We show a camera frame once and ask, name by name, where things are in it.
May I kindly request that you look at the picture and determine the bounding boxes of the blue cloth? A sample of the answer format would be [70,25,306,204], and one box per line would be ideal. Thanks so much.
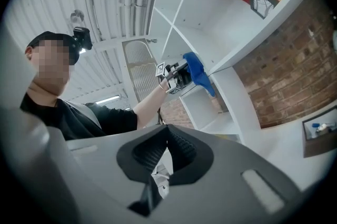
[183,52,216,98]

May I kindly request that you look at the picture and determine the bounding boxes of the black head camera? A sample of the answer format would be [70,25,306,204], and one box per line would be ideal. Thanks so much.
[72,27,93,51]

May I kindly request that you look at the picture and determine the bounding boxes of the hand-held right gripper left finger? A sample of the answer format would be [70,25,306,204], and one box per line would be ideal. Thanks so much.
[116,124,168,217]

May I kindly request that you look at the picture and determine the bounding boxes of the black picture frame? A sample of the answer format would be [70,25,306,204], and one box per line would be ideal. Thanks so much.
[247,0,279,20]

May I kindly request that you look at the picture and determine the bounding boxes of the ceiling tube light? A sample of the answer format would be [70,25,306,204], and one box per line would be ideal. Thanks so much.
[94,95,122,104]

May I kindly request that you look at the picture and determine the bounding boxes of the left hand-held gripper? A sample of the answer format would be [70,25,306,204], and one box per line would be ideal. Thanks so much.
[154,59,197,95]

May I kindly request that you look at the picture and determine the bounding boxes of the person's left hand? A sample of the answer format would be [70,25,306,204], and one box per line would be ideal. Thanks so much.
[160,77,171,92]

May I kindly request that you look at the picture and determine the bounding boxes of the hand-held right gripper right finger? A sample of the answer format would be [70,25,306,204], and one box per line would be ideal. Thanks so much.
[167,124,214,187]

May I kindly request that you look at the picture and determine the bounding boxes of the black head mount band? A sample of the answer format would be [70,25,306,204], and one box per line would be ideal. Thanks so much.
[26,31,80,65]

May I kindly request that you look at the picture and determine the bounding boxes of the person's black shirt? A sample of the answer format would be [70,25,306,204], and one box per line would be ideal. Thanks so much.
[20,93,139,141]

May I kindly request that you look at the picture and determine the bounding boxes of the white desk with drawers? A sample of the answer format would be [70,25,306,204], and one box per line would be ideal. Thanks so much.
[200,101,337,192]

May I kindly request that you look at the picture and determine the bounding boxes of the white cubby shelf unit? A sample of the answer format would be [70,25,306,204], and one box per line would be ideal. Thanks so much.
[115,0,313,146]

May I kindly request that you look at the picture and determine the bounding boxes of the person's head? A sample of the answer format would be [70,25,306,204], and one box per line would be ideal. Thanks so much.
[25,31,80,97]

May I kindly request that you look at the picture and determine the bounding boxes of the ribbed glass cabinet door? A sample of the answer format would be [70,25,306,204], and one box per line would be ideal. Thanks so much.
[122,40,162,102]

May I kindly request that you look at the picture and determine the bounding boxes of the dark brown wooden box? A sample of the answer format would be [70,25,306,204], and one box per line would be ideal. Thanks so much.
[302,106,337,158]

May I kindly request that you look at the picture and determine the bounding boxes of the person's left forearm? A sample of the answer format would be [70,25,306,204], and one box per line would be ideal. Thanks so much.
[133,77,169,129]

